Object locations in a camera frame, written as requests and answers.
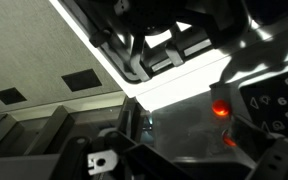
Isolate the black keypad panel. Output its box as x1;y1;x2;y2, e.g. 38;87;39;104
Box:
239;68;288;142

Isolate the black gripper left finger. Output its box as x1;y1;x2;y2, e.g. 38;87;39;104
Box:
49;135;119;180

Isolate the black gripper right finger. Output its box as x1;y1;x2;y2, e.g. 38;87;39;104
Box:
245;136;288;180

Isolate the small orange round button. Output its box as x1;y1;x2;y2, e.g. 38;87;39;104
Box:
211;98;232;118

